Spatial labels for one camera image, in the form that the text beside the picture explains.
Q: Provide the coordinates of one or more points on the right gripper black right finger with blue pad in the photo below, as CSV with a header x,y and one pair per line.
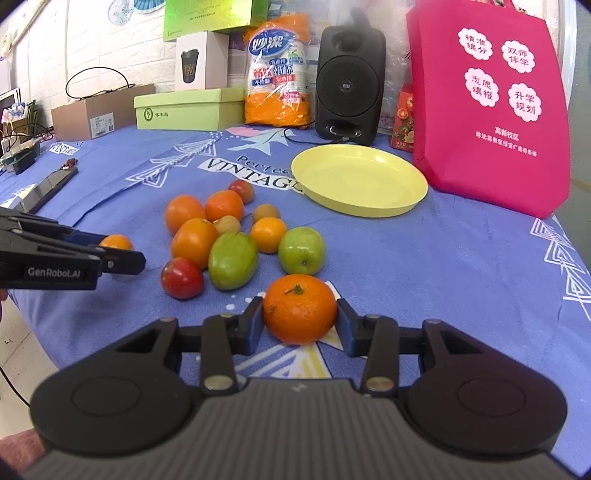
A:
x,y
377,338

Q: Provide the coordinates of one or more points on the green mango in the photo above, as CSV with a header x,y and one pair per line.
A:
x,y
232,261

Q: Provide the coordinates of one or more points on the small red fruit back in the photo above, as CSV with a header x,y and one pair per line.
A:
x,y
243,189

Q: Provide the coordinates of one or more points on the round orange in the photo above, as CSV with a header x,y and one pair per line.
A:
x,y
181,209

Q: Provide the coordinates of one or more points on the green apple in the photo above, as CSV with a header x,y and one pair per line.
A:
x,y
302,251

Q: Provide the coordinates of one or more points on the black phone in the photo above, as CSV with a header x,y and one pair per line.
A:
x,y
42,193

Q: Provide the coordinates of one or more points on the red tomato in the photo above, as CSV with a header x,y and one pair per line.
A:
x,y
181,279

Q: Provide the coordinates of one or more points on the pink non-woven tote bag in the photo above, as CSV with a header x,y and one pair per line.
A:
x,y
491,120

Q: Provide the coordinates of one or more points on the small orange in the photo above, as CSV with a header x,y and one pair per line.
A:
x,y
116,241
267,233

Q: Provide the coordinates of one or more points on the blue patterned tablecloth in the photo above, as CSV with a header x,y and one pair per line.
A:
x,y
513,281

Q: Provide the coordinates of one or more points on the small brown longan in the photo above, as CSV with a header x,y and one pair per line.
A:
x,y
227,224
265,211

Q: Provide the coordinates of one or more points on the orange paper cup pack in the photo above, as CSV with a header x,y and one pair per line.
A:
x,y
276,89

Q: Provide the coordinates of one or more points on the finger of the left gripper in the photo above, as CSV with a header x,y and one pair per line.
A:
x,y
84,239
122,262

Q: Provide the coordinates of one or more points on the bright green gift box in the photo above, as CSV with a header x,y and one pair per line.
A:
x,y
182,17

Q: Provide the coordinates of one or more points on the red gift box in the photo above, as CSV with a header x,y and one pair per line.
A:
x,y
403,128

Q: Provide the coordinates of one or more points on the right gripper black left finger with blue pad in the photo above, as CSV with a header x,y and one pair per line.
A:
x,y
222,337

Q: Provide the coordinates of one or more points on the large stemmed mandarin orange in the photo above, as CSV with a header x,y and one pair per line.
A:
x,y
299,309

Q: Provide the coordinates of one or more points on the light green shoe box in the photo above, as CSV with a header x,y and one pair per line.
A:
x,y
191,110

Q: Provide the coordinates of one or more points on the white cup box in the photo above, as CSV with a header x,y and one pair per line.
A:
x,y
201,61

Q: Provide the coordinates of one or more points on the yellow plastic plate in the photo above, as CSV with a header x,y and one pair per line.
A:
x,y
359,181

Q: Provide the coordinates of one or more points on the brown cardboard box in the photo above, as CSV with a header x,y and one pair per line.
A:
x,y
97,116

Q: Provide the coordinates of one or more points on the oblong orange fruit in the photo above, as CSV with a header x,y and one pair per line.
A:
x,y
193,241

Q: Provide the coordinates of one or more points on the black speaker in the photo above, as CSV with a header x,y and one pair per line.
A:
x,y
350,81

